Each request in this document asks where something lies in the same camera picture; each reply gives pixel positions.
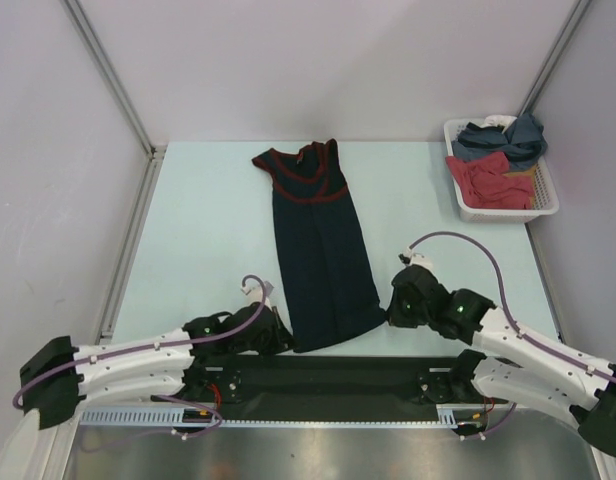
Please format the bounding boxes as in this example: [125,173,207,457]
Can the navy jersey tank top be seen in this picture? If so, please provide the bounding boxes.
[252,140,385,353]

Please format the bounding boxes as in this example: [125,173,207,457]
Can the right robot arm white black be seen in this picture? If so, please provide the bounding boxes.
[388,265,616,458]

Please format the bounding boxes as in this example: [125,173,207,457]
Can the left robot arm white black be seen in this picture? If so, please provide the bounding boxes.
[13,302,295,429]

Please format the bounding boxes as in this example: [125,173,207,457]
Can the red tank top in basket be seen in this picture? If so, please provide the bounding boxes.
[445,152,536,210]

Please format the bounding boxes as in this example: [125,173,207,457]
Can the blue-grey tank top in basket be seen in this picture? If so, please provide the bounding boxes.
[451,113,548,172]

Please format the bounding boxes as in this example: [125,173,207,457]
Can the white plastic laundry basket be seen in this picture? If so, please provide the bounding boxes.
[443,117,561,224]

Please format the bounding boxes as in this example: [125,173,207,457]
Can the white cloth in basket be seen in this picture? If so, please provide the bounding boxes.
[481,114,517,130]

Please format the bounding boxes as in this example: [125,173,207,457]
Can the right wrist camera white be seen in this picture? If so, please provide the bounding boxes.
[398,251,434,271]

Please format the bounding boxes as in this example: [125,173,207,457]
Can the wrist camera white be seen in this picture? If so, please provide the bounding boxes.
[398,251,434,271]
[244,281,274,308]

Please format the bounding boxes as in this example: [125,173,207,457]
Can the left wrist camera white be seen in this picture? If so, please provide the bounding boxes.
[244,281,274,308]

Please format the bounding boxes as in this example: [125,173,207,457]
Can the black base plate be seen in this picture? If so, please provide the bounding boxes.
[194,355,499,420]

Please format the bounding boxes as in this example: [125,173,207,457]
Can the white slotted cable duct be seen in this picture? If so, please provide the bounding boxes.
[79,405,481,431]

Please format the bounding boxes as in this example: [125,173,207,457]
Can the right aluminium frame post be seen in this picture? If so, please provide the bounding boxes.
[518,0,595,115]

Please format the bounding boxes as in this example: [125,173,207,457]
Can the aluminium frame post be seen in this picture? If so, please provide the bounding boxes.
[57,0,168,161]
[518,0,595,115]

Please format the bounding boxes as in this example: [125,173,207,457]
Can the left aluminium frame post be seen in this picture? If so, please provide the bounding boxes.
[57,0,168,161]

